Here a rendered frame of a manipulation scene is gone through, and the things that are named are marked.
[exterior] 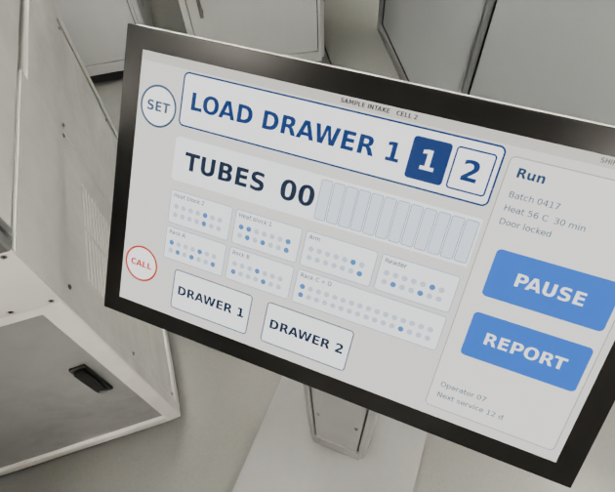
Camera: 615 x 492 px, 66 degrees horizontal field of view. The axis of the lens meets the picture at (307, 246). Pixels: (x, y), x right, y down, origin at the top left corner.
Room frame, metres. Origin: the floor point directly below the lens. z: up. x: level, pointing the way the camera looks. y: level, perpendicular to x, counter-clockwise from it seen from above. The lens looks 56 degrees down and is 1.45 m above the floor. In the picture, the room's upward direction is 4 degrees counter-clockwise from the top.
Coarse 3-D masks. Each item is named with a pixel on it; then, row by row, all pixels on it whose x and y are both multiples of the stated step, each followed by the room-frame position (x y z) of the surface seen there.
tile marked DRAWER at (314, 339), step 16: (272, 304) 0.22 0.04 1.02; (272, 320) 0.21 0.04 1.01; (288, 320) 0.20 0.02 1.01; (304, 320) 0.20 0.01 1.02; (320, 320) 0.20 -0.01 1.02; (272, 336) 0.20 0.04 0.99; (288, 336) 0.19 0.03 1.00; (304, 336) 0.19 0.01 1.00; (320, 336) 0.19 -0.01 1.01; (336, 336) 0.18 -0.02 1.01; (352, 336) 0.18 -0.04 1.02; (304, 352) 0.18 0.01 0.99; (320, 352) 0.17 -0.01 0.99; (336, 352) 0.17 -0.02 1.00; (336, 368) 0.16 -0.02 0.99
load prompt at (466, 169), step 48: (192, 96) 0.38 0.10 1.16; (240, 96) 0.36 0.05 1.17; (288, 96) 0.35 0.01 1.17; (288, 144) 0.32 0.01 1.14; (336, 144) 0.31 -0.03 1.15; (384, 144) 0.29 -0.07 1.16; (432, 144) 0.28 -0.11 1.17; (480, 144) 0.27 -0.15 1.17; (432, 192) 0.26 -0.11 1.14; (480, 192) 0.25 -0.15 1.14
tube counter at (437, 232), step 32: (288, 192) 0.29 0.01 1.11; (320, 192) 0.28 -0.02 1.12; (352, 192) 0.27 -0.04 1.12; (384, 192) 0.27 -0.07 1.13; (352, 224) 0.25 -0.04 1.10; (384, 224) 0.25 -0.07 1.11; (416, 224) 0.24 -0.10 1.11; (448, 224) 0.23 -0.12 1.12; (480, 224) 0.23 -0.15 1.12; (448, 256) 0.21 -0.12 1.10
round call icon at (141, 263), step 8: (128, 240) 0.30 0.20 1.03; (128, 248) 0.30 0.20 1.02; (136, 248) 0.30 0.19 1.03; (144, 248) 0.29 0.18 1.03; (152, 248) 0.29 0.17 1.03; (128, 256) 0.29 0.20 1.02; (136, 256) 0.29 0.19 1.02; (144, 256) 0.29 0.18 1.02; (152, 256) 0.29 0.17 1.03; (128, 264) 0.29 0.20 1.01; (136, 264) 0.28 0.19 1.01; (144, 264) 0.28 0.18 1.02; (152, 264) 0.28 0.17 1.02; (128, 272) 0.28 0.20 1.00; (136, 272) 0.28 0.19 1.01; (144, 272) 0.28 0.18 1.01; (152, 272) 0.27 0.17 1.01; (144, 280) 0.27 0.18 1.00; (152, 280) 0.27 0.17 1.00
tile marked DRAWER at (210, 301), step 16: (176, 272) 0.27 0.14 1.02; (176, 288) 0.25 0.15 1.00; (192, 288) 0.25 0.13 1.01; (208, 288) 0.25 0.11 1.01; (224, 288) 0.24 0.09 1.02; (176, 304) 0.24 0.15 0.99; (192, 304) 0.24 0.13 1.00; (208, 304) 0.23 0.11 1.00; (224, 304) 0.23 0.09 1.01; (240, 304) 0.23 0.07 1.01; (208, 320) 0.22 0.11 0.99; (224, 320) 0.22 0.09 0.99; (240, 320) 0.21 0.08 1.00
